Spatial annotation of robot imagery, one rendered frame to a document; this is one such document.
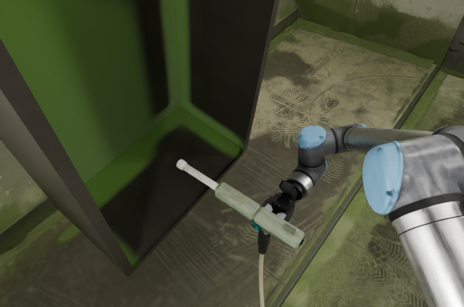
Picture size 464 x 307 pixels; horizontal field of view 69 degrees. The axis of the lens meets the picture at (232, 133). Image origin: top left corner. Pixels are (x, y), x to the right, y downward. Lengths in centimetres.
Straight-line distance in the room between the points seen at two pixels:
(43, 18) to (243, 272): 116
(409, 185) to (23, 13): 79
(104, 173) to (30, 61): 55
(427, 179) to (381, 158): 7
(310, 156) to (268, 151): 71
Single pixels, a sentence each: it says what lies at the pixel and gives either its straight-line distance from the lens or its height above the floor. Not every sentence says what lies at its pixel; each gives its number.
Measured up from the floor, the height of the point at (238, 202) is 57.
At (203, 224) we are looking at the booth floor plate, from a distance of 163.
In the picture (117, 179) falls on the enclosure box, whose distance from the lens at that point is 127.
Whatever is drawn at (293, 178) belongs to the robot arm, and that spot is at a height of 51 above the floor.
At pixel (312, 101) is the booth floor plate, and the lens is 216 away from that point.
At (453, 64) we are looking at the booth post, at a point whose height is 8.
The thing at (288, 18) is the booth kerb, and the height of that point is 14.
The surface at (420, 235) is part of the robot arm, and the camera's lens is 60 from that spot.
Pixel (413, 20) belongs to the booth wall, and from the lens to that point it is 256.
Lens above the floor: 146
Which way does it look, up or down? 47 degrees down
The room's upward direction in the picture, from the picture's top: 7 degrees counter-clockwise
